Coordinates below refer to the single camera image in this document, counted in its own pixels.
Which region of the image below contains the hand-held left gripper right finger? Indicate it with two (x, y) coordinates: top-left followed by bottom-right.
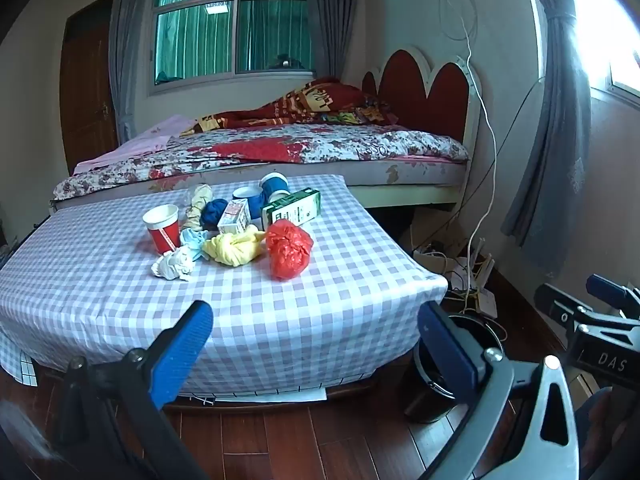
(416, 301), (581, 480)

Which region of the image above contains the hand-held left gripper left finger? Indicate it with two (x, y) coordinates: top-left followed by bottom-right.
(52, 300), (216, 480)

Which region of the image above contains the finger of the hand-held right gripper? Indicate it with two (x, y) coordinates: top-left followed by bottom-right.
(586, 274), (640, 318)
(534, 283), (593, 328)

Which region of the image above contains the black bin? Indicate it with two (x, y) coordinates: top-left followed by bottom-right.
(404, 312), (506, 423)

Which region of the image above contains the light blue cloth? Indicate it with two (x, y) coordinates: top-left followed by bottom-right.
(179, 227), (213, 262)

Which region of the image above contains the yellow cloth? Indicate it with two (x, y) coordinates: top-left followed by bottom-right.
(202, 225), (266, 267)

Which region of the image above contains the red paper cup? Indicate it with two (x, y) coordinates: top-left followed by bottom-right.
(142, 204), (181, 255)

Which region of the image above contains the dark blue bag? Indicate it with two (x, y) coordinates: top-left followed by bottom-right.
(200, 198), (230, 231)

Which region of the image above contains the small white carton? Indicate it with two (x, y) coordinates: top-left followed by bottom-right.
(217, 199), (251, 235)

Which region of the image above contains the red plastic bag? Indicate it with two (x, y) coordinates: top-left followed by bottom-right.
(265, 219), (315, 281)

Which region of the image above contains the cream bag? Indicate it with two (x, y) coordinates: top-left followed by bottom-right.
(184, 183), (215, 233)

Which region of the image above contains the blue paper cup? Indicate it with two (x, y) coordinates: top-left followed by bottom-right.
(260, 172), (292, 206)
(232, 186), (265, 220)

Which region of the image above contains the green and white carton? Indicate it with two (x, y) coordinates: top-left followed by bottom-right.
(260, 188), (322, 227)

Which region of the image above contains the white router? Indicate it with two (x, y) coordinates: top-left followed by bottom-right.
(465, 237), (498, 318)

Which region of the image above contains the white paper sheet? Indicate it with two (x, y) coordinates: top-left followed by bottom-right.
(165, 385), (328, 406)

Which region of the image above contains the cardboard box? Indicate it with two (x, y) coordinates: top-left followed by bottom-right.
(410, 237), (468, 275)

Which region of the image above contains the checkered cloth covered table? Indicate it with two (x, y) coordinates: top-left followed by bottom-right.
(0, 174), (448, 403)

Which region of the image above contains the grey tied curtain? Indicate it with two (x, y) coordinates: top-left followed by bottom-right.
(500, 0), (601, 266)

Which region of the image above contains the pink cloth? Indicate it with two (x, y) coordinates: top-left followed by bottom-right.
(74, 114), (193, 176)

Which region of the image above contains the floral bed sheet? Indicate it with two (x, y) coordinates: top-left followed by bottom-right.
(52, 124), (471, 201)

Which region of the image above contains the bed with red headboard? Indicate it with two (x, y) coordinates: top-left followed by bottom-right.
(50, 46), (483, 213)

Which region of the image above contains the bright window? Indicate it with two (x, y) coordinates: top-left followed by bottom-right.
(570, 0), (640, 106)

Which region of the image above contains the red patterned blanket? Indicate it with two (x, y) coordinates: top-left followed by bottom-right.
(180, 77), (401, 136)

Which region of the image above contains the brown wooden door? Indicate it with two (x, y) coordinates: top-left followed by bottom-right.
(59, 0), (121, 171)

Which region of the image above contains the window with green curtain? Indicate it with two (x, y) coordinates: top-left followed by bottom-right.
(147, 0), (321, 93)

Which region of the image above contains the white cable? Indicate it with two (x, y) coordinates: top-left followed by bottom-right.
(437, 0), (498, 311)

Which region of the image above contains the black cable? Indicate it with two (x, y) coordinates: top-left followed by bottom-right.
(450, 77), (546, 233)

